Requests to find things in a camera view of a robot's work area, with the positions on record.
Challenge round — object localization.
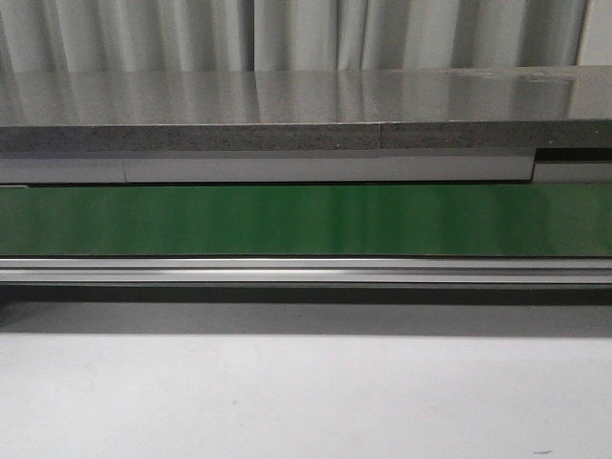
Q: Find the green conveyor belt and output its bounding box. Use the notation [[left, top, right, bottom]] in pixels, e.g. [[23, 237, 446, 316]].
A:
[[1, 184, 611, 257]]

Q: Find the grey conveyor back rail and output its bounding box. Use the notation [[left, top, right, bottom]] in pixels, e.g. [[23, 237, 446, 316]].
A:
[[0, 148, 612, 186]]

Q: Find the aluminium conveyor front rail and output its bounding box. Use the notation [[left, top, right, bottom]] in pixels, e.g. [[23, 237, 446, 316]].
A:
[[1, 257, 611, 287]]

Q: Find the white pleated curtain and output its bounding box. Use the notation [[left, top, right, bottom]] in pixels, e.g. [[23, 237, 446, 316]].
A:
[[1, 1, 587, 73]]

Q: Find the grey stone slab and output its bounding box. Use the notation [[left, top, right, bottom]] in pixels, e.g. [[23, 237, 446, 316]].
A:
[[1, 66, 611, 152]]

